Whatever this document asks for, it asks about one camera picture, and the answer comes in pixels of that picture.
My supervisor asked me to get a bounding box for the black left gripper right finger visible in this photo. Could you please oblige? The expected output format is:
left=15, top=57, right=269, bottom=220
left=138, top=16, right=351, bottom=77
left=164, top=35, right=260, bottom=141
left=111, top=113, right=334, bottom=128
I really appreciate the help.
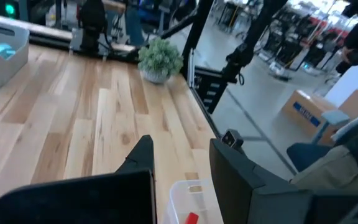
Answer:
left=209, top=138, right=315, bottom=224

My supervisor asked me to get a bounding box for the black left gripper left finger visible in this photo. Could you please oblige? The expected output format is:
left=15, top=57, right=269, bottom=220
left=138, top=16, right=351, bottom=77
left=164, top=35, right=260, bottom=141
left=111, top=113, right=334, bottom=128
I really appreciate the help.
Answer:
left=0, top=134, right=158, bottom=224

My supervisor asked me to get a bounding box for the long red block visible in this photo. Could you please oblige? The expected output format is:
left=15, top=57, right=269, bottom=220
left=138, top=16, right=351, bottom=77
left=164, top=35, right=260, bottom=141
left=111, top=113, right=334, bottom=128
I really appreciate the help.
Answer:
left=184, top=212, right=200, bottom=224

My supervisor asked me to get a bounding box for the clear plastic bin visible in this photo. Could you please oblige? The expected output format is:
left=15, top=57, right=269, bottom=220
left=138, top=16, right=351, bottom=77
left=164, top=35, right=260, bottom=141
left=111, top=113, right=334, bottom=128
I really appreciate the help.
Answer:
left=162, top=179, right=225, bottom=224

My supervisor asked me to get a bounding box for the blue chair seat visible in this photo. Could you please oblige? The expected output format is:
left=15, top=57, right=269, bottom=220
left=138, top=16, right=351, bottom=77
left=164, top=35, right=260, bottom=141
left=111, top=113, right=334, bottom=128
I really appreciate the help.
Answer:
left=286, top=142, right=334, bottom=172

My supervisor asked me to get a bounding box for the person's leg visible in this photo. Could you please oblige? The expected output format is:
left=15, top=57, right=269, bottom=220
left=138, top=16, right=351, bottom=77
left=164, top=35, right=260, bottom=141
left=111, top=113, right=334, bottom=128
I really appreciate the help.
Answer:
left=290, top=144, right=358, bottom=190

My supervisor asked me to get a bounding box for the cardboard box blue label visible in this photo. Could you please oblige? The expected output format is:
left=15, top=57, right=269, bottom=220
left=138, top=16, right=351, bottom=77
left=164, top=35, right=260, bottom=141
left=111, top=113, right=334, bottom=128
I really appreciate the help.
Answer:
left=281, top=89, right=338, bottom=146

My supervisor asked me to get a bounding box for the pale blue stool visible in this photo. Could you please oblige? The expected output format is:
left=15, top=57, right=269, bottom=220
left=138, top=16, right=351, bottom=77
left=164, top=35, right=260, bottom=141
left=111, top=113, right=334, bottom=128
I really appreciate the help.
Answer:
left=311, top=109, right=351, bottom=144

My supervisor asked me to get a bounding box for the plain cardboard box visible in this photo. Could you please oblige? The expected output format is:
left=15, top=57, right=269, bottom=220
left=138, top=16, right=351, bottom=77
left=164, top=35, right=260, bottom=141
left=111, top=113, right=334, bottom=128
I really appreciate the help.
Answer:
left=337, top=89, right=358, bottom=116

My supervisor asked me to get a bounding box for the small artificial green plant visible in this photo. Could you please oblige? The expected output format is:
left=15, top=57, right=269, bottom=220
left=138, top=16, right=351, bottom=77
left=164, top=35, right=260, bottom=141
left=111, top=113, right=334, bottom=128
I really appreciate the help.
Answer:
left=137, top=37, right=185, bottom=85

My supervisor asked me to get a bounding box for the dark device green light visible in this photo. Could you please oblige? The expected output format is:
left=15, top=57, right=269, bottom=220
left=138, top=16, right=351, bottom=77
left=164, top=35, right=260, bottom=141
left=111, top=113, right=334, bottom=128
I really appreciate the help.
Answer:
left=0, top=0, right=27, bottom=19

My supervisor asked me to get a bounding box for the small grey camera box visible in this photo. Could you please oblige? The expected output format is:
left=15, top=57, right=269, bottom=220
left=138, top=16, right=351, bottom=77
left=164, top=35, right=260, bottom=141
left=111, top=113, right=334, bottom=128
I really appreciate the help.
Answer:
left=221, top=129, right=245, bottom=149

